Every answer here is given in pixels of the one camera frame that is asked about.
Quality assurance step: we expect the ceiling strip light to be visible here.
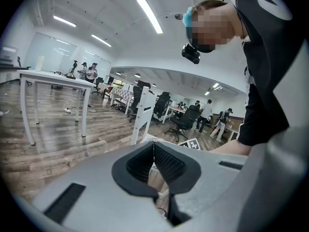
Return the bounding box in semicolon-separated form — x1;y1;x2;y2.
136;0;164;34
91;33;112;48
53;15;77;28

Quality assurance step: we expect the person's head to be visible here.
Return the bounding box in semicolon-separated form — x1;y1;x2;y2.
183;0;249;54

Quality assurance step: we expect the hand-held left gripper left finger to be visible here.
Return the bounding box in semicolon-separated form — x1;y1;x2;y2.
32;141;174;232

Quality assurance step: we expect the dark top desk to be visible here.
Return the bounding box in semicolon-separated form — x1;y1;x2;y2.
0;65;29;85

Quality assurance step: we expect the cream paper carton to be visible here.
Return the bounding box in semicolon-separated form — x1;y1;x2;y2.
35;55;46;72

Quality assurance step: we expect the person's black white shirt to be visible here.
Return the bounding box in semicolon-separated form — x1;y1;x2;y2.
223;0;305;147

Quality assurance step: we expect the person's right forearm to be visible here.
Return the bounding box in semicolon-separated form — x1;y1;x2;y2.
209;138;253;157

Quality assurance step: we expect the table with beige cloth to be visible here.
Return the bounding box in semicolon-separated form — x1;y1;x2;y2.
97;82;114;99

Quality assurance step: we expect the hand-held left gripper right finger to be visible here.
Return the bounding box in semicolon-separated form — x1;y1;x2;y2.
154;141;260;228

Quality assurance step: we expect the teal hair scrunchie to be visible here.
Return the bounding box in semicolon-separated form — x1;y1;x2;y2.
183;6;194;27

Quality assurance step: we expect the black head-worn camera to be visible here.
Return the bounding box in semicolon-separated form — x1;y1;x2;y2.
181;43;201;65

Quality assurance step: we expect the white metal-legged table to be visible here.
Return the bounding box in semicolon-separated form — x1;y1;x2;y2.
19;69;97;146

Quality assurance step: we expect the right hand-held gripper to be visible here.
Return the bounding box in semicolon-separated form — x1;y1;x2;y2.
177;138;203;152

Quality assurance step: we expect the white wooden chair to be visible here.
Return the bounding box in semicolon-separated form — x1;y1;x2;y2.
130;86;158;146

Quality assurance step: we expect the white desk with wooden top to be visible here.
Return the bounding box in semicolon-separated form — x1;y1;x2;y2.
161;104;191;125

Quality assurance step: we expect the table with checkered cloth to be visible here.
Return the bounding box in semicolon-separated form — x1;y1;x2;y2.
109;87;135;116

